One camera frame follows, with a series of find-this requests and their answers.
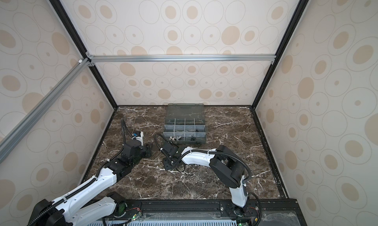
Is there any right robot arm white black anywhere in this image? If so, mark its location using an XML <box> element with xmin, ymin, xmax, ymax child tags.
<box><xmin>154</xmin><ymin>133</ymin><xmax>253</xmax><ymax>218</ymax></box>

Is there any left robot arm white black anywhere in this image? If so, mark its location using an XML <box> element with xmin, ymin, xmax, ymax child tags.
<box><xmin>28</xmin><ymin>120</ymin><xmax>152</xmax><ymax>226</ymax></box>

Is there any clear plastic organizer box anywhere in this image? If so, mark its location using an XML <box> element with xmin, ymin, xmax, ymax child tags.
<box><xmin>163</xmin><ymin>103</ymin><xmax>206</xmax><ymax>145</ymax></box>

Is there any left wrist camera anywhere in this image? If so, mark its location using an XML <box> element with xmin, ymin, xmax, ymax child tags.
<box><xmin>132</xmin><ymin>131</ymin><xmax>144</xmax><ymax>145</ymax></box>

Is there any horizontal aluminium rail back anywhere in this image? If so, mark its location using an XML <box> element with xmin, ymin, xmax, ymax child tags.
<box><xmin>89</xmin><ymin>54</ymin><xmax>276</xmax><ymax>62</ymax></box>

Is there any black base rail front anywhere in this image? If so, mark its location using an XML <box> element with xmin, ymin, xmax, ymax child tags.
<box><xmin>53</xmin><ymin>198</ymin><xmax>306</xmax><ymax>226</ymax></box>

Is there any diagonal aluminium rail left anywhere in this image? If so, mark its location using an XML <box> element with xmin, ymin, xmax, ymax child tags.
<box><xmin>1</xmin><ymin>58</ymin><xmax>90</xmax><ymax>162</ymax></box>

